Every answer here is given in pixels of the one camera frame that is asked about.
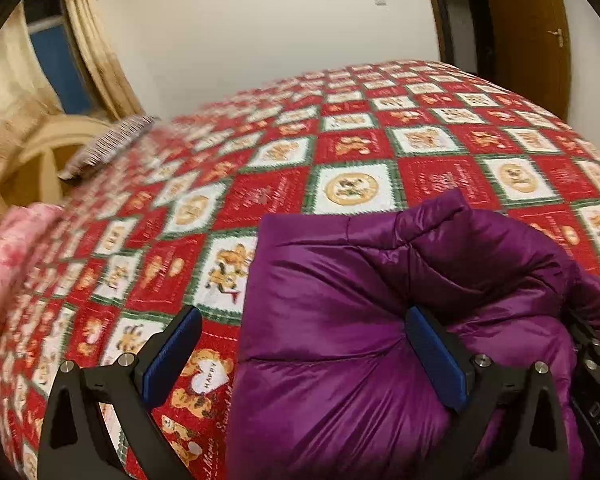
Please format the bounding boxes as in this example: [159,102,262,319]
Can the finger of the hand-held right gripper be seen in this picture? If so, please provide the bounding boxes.
[570,310,600,361]

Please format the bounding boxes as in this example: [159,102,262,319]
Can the dark wooden door frame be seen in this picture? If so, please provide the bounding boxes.
[419,0,496,77]

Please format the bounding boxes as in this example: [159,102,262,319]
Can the purple puffer jacket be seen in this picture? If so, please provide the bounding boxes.
[225,189,600,480]

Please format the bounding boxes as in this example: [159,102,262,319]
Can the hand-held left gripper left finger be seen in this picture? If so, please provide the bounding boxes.
[37,306,204,480]

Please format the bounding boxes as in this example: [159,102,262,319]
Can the pink floral folded blanket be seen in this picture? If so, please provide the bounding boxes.
[0,203,67,327]

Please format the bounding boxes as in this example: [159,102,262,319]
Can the window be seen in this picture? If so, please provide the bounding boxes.
[22,0,94,116]

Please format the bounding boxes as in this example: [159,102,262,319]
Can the brown wooden door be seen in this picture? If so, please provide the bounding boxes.
[477,0,572,122]

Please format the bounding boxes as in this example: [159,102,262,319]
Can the red teddy bear bedspread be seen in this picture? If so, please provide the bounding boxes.
[0,60,600,480]

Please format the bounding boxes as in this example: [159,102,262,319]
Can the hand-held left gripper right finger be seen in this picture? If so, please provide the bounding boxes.
[405,306,571,480]

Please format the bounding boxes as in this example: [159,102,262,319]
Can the grey patterned pillow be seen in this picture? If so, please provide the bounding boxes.
[57,114,162,181]

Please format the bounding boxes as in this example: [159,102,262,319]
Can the cream wooden headboard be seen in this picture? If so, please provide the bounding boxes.
[0,115,117,243]

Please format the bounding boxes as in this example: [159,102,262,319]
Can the beige patterned curtain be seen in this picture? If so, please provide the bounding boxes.
[59,0,143,122]
[0,5,63,231]

